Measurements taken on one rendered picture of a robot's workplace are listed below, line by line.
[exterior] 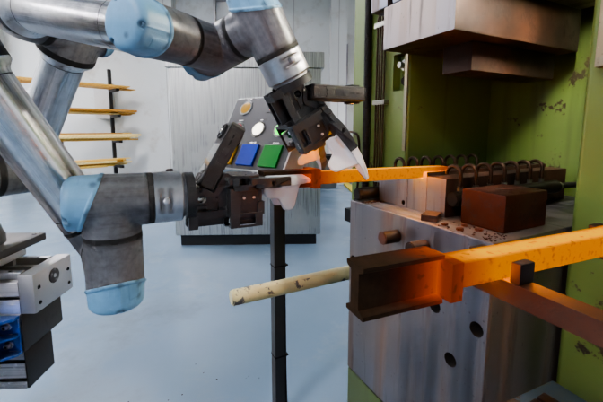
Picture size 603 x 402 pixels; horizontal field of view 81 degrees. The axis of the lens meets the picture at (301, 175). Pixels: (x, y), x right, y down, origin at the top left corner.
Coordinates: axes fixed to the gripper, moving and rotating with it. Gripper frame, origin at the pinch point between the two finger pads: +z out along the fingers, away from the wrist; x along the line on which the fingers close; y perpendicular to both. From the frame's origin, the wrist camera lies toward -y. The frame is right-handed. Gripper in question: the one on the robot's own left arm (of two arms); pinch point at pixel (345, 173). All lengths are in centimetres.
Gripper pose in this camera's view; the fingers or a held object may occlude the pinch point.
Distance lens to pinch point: 67.0
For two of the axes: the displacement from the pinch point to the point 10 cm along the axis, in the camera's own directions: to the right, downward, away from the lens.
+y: -7.8, 5.3, -3.3
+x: 4.5, 1.2, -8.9
